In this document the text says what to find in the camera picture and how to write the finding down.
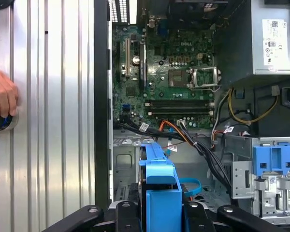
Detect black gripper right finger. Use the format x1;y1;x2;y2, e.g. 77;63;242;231
183;202;281;232

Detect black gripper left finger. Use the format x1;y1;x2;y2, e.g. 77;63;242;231
42;201;142;232

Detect hard disk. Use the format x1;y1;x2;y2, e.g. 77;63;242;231
138;142;185;232

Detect round black tool blue ring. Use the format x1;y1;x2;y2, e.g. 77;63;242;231
0;111;20;132

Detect grey disk bay cage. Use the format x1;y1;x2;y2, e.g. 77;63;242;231
113;135;232;202

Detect person's hand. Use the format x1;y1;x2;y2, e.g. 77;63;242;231
0;66;20;119

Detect grey drive cage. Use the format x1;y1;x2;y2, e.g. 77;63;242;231
232;136;290;218

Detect blue drive cage latch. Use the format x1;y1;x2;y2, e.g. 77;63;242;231
252;142;290;177

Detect black RAM slot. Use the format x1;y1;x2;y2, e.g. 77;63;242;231
145;103;215;108
145;99;215;104
147;108;215;113

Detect green motherboard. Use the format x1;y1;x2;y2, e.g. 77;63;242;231
112;23;216;130

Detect black PC case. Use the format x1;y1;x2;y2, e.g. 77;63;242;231
94;0;290;232

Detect metal socket cover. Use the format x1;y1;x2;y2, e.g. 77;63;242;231
189;67;220;90

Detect CPU socket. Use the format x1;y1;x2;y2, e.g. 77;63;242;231
168;69;190;88

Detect black expansion slot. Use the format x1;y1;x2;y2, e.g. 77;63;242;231
115;41;122;82

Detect white expansion slot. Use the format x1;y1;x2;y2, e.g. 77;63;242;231
125;37;131;78

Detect grey power supply unit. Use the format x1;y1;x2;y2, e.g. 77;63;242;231
214;0;290;84

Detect blue data cable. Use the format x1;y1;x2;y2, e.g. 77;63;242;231
178;177;203;202

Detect black cable bundle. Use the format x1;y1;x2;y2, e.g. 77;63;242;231
118;116;232;194

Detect orange data cable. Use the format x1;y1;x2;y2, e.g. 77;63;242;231
159;119;197;147

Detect grey wire bundle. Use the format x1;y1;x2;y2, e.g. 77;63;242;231
211;89;231;146

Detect yellow wire bundle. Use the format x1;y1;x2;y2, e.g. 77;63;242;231
228;88;280;125

